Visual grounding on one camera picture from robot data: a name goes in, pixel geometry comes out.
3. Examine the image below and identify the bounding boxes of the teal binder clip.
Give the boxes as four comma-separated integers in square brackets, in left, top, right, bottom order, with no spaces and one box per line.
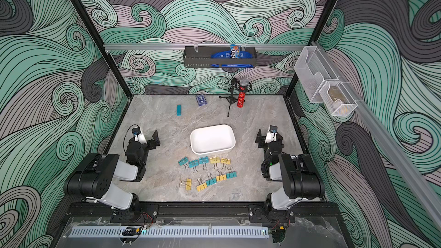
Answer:
[226,166,237,179]
[178,157,189,168]
[205,175,217,187]
[198,156,210,170]
[188,160,199,173]

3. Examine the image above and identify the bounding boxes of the white plastic storage box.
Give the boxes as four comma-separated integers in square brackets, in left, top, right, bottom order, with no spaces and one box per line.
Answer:
[190,124,236,156]

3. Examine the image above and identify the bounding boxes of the yellow binder clip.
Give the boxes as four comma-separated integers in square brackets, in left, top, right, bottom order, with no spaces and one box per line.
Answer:
[220,158,231,169]
[216,170,227,182]
[196,179,207,192]
[209,157,221,169]
[179,178,192,191]

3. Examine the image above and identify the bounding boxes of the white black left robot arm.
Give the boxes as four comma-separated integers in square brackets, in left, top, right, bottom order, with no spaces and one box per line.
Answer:
[63,125,161,210]

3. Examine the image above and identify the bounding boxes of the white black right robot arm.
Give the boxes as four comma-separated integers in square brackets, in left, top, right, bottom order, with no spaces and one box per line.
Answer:
[255,125,325,214]

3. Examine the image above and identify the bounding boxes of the blue card box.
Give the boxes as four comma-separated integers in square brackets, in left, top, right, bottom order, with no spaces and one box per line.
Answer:
[196,94,207,106]

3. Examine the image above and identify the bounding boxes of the red glitter microphone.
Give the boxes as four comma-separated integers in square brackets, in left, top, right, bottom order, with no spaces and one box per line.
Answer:
[237,78,250,108]

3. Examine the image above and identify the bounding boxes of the black microphone tripod stand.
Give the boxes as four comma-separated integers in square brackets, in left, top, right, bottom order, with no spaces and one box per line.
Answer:
[219,78,241,117]

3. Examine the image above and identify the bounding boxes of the blue package in shelf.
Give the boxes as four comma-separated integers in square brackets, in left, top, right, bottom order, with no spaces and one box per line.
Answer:
[210,51,254,68]

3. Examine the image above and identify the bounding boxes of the small clear wall bin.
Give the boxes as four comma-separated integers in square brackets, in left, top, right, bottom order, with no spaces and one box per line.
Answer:
[319,80,357,118]

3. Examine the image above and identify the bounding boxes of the clear plastic wall bin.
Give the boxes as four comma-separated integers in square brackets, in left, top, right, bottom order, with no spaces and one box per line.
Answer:
[295,46,337,103]

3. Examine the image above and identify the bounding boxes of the aluminium wall rail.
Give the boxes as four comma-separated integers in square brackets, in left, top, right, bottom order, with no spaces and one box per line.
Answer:
[312,41,441,229]
[103,42,306,51]

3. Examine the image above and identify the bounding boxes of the black wall shelf basket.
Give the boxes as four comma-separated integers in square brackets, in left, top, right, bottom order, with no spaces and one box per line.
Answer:
[183,46,257,68]

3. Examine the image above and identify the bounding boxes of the right aluminium wall rail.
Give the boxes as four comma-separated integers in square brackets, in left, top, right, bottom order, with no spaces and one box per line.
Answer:
[312,41,441,229]

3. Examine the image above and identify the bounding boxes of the black corner frame post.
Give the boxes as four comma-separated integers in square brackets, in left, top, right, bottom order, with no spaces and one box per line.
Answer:
[283,0,351,97]

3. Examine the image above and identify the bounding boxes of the black left corner post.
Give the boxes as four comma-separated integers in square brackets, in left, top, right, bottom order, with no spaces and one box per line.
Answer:
[70,0,133,99]

